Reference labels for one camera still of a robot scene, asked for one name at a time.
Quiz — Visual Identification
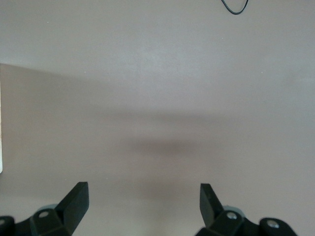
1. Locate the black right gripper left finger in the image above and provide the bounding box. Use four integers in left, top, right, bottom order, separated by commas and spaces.
0, 181, 89, 236

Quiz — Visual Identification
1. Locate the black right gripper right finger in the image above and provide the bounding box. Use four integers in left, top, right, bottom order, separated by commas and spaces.
195, 183, 298, 236

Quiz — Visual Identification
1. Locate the thin black looped cable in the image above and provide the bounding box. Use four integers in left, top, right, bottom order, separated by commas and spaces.
220, 0, 249, 15

